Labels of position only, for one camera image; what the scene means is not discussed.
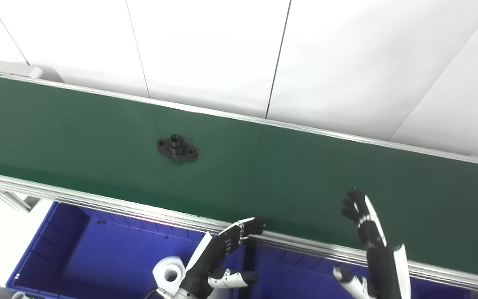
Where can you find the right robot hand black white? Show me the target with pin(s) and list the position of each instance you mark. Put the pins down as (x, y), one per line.
(384, 270)

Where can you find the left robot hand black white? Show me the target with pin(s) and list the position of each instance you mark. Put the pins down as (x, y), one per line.
(206, 261)

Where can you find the black flanged machine part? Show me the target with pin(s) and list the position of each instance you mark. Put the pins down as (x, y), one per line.
(179, 150)

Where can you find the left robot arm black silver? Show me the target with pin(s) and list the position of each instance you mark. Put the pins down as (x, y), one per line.
(183, 296)

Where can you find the white cylindrical part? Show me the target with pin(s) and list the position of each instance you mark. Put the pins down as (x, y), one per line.
(168, 265)

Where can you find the blue bin holding black part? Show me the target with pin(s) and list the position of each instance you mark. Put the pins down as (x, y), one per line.
(297, 278)

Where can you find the green conveyor belt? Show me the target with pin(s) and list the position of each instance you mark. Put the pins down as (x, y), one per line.
(98, 202)
(264, 174)

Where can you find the blue bin holding white part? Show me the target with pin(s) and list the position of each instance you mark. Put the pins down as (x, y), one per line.
(98, 257)

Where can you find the aluminium conveyor leg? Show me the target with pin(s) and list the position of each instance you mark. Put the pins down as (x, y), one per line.
(13, 201)

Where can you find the grey conveyor end housing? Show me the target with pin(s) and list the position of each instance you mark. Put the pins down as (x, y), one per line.
(15, 68)

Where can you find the white plastic object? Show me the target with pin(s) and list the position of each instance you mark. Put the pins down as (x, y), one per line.
(21, 296)

